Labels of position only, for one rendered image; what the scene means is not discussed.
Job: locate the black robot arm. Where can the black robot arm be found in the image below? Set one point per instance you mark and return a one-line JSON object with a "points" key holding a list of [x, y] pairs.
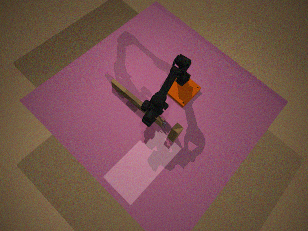
{"points": [[157, 102]]}

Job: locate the short wooden post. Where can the short wooden post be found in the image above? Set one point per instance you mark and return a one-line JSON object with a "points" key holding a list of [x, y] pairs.
{"points": [[175, 132]]}

